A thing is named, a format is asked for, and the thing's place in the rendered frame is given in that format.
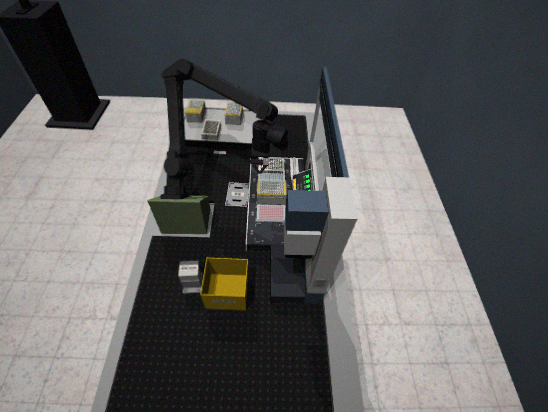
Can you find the white multi-trough reservoir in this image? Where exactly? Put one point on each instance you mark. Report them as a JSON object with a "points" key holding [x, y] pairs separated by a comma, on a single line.
{"points": [[272, 174]]}

